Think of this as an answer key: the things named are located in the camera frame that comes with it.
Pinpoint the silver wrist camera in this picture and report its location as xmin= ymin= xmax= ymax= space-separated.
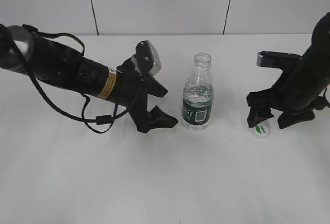
xmin=130 ymin=40 xmax=161 ymax=76
xmin=256 ymin=51 xmax=301 ymax=71

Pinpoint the white green bottle cap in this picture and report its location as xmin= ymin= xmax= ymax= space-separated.
xmin=248 ymin=120 xmax=274 ymax=140

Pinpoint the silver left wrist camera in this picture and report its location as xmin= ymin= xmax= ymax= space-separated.
xmin=130 ymin=40 xmax=161 ymax=76

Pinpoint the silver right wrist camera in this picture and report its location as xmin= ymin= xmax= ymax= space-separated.
xmin=256 ymin=51 xmax=301 ymax=71

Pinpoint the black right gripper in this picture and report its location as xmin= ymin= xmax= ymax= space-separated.
xmin=246 ymin=86 xmax=326 ymax=129

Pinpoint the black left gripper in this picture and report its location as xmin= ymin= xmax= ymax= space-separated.
xmin=117 ymin=58 xmax=178 ymax=133

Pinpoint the clear Cestbon water bottle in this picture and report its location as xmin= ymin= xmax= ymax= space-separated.
xmin=181 ymin=53 xmax=214 ymax=131

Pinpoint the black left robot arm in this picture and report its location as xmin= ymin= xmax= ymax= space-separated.
xmin=1 ymin=25 xmax=178 ymax=133

